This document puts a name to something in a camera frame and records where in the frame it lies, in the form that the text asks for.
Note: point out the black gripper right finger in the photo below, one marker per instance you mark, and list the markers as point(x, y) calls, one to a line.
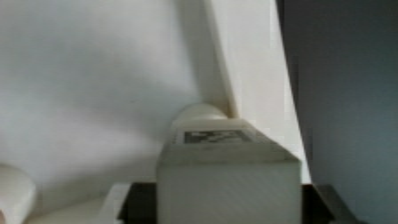
point(323, 207)

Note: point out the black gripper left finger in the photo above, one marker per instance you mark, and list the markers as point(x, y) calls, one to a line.
point(130, 204)

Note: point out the white table leg with tag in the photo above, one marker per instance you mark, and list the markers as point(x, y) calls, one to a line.
point(227, 173)

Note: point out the white square tabletop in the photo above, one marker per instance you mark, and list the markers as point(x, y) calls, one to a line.
point(110, 62)

